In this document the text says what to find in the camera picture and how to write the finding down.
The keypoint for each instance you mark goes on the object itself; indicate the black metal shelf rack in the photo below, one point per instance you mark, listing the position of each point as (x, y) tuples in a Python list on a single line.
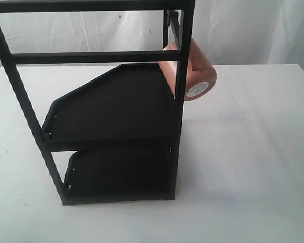
[(117, 137)]

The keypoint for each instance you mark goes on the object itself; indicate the orange ceramic mug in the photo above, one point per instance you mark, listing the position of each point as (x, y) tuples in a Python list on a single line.
[(201, 75)]

